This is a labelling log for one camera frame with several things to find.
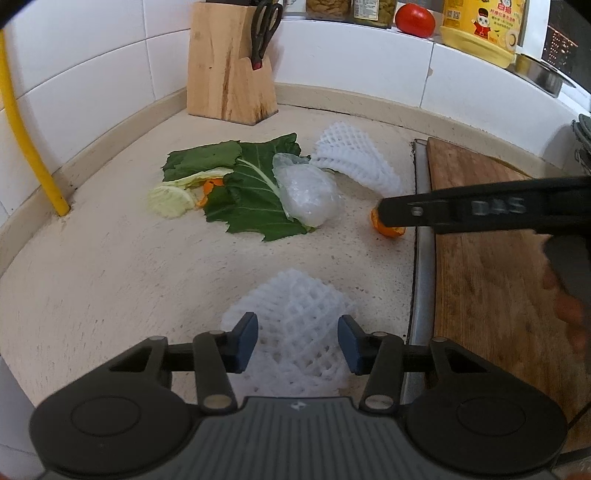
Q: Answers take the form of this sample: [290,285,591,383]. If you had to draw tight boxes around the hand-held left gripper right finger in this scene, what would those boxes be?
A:
[338,315,487,413]

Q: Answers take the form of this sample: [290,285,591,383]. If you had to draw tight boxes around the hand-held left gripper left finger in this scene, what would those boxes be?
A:
[110,312,259,414]

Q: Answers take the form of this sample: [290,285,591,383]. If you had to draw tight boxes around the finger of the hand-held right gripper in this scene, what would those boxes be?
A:
[376,190,451,228]

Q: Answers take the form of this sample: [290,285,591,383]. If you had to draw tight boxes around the orange peel piece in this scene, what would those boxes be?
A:
[198,179,225,209]
[370,207,407,238]

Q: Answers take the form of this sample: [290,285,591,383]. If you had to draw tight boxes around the white foam fruit net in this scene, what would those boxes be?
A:
[221,269,358,398]
[311,121,403,192]

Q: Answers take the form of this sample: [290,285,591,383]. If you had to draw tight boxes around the person's right hand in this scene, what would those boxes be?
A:
[544,268,591,356]

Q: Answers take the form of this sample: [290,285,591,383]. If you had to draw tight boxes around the wooden cutting board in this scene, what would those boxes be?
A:
[425,137,591,455]

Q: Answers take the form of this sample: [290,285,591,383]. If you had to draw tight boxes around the crumpled clear plastic bag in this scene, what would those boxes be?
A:
[272,152,345,228]

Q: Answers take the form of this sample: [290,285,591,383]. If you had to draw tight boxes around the steel bowl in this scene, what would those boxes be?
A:
[505,53,578,99]

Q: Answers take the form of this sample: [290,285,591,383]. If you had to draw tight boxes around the dark window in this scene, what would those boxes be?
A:
[542,0,591,90]

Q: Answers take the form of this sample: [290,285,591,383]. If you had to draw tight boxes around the yellow plastic bottle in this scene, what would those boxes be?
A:
[438,0,529,69]

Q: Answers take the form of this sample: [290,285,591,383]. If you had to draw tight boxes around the small green leaf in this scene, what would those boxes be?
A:
[161,141,243,185]

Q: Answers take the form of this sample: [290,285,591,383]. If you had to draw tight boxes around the red tomato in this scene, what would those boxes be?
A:
[394,4,436,38]

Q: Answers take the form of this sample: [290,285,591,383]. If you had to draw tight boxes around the glass jar green contents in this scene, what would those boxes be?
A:
[353,0,398,29]

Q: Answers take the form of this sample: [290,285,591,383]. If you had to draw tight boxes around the glass jar brown contents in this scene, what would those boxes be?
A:
[305,0,354,21]

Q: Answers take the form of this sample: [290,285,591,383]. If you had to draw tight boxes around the black scissors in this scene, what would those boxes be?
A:
[250,0,284,71]

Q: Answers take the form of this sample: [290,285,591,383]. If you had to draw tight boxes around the wooden knife block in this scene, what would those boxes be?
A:
[187,1,279,126]

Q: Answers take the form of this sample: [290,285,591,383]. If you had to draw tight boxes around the yellow pipe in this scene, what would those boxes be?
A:
[0,28,71,217]

